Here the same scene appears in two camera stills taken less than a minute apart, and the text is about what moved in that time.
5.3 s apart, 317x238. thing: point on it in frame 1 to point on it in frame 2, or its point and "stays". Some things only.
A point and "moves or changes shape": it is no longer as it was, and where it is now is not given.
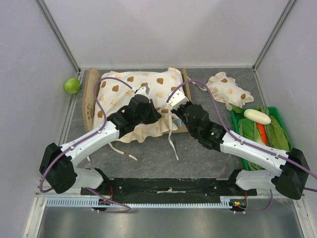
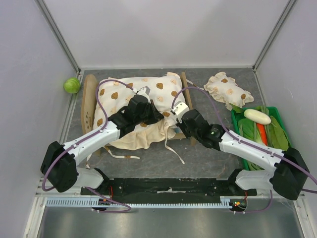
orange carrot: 262,130 stays
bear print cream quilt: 113,95 moves or changes shape
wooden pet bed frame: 88,90 moves or changes shape
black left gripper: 155,115 stays
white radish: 257,116 stays
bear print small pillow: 225,89 stays
